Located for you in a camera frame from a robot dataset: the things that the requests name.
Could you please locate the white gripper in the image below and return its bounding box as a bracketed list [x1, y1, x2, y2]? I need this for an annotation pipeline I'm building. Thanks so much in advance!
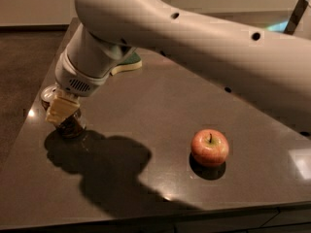
[46, 50, 108, 125]

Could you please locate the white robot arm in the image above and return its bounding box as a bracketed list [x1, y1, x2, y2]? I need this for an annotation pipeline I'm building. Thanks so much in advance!
[47, 0, 311, 133]

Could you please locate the green and yellow sponge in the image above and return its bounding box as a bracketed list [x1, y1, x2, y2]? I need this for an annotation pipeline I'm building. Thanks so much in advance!
[110, 52, 142, 76]

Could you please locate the dark upright post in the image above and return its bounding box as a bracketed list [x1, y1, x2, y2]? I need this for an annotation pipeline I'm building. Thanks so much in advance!
[284, 0, 309, 35]

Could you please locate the red apple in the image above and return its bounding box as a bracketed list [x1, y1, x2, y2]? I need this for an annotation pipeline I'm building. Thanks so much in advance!
[190, 129, 229, 167]

